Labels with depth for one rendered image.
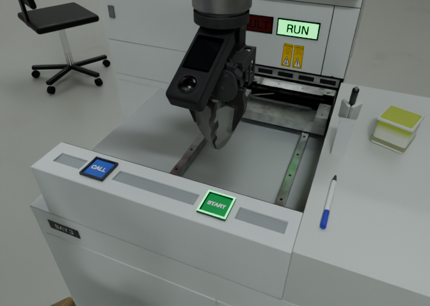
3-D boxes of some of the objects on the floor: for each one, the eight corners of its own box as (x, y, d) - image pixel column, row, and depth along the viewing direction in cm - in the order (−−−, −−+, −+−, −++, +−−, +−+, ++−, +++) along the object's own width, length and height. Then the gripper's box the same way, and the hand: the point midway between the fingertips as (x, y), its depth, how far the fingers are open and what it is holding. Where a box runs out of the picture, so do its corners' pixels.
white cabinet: (175, 232, 180) (159, 88, 130) (377, 303, 150) (457, 152, 101) (95, 359, 133) (23, 210, 83) (366, 498, 103) (505, 395, 54)
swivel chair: (67, 56, 351) (34, -69, 287) (127, 66, 333) (105, -64, 268) (14, 88, 301) (-40, -56, 236) (81, 102, 282) (41, -49, 217)
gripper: (267, 2, 47) (255, 133, 60) (205, -5, 50) (207, 121, 63) (246, 23, 41) (238, 163, 54) (176, 13, 44) (185, 149, 57)
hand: (214, 144), depth 56 cm, fingers closed
